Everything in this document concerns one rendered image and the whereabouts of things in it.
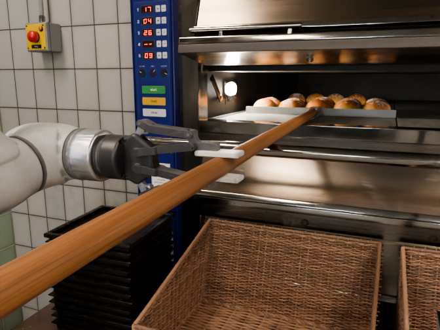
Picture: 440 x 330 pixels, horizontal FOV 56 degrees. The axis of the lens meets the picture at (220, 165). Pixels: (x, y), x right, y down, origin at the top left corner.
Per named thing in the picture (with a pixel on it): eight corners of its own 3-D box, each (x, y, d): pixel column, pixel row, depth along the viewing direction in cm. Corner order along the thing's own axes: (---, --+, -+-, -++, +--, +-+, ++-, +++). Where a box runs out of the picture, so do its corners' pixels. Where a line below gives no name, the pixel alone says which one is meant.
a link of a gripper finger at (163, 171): (131, 162, 66) (131, 171, 67) (194, 180, 63) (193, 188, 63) (145, 158, 70) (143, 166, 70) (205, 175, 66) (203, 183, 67)
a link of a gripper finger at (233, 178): (194, 174, 63) (194, 179, 63) (238, 179, 61) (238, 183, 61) (202, 170, 66) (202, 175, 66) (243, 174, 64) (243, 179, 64)
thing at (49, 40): (41, 52, 156) (38, 25, 154) (62, 52, 153) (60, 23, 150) (25, 52, 150) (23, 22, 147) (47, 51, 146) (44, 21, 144)
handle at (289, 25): (188, 46, 122) (190, 48, 123) (300, 43, 110) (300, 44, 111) (189, 27, 121) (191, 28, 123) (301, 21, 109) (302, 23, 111)
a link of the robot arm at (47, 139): (103, 172, 79) (54, 200, 67) (39, 165, 84) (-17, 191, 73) (93, 116, 75) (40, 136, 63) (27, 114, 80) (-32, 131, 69)
